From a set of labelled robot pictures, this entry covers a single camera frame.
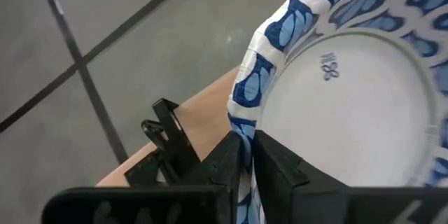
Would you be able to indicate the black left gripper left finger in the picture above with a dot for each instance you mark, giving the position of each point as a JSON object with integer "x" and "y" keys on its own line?
{"x": 140, "y": 204}

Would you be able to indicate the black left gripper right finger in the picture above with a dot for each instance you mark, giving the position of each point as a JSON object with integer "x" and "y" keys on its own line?
{"x": 315, "y": 203}

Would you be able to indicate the blue white paper bowl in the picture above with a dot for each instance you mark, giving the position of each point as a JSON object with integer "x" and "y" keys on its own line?
{"x": 350, "y": 112}

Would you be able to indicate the light wooden shelf board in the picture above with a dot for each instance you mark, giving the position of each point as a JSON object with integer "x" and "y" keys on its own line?
{"x": 206, "y": 119}

